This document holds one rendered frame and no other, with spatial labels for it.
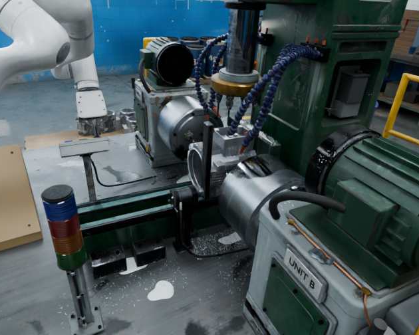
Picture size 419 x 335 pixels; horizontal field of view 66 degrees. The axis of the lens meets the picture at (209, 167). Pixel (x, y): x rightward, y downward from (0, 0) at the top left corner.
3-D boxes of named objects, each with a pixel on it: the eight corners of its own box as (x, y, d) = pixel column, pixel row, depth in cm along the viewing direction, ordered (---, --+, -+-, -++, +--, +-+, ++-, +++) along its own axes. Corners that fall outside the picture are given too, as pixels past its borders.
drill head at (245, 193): (265, 199, 119) (275, 137, 107) (350, 280, 87) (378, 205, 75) (203, 214, 109) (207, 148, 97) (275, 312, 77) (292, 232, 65)
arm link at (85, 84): (74, 81, 115) (75, 89, 115) (99, 79, 119) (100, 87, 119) (73, 86, 123) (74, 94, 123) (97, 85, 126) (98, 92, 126)
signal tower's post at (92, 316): (99, 306, 89) (76, 178, 69) (104, 330, 83) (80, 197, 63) (68, 316, 86) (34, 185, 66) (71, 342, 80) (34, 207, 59)
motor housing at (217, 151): (230, 171, 135) (234, 129, 125) (254, 195, 120) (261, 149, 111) (185, 179, 127) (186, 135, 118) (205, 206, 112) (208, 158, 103)
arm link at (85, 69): (71, 81, 115) (98, 79, 118) (64, 44, 114) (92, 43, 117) (73, 86, 123) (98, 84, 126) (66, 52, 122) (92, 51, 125)
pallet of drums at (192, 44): (211, 73, 677) (213, 35, 640) (229, 83, 615) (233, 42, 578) (156, 76, 629) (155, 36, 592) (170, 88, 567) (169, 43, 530)
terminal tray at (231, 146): (239, 141, 124) (240, 124, 120) (253, 153, 116) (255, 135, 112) (210, 146, 119) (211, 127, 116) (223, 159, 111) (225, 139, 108)
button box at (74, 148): (108, 151, 127) (106, 137, 127) (110, 149, 120) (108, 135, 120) (61, 158, 120) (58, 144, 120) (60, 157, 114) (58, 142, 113)
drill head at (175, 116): (194, 131, 170) (195, 84, 158) (227, 162, 142) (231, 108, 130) (148, 138, 160) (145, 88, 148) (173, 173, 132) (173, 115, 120)
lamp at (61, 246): (81, 233, 75) (78, 218, 72) (84, 250, 70) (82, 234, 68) (53, 240, 72) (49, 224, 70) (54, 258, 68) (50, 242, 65)
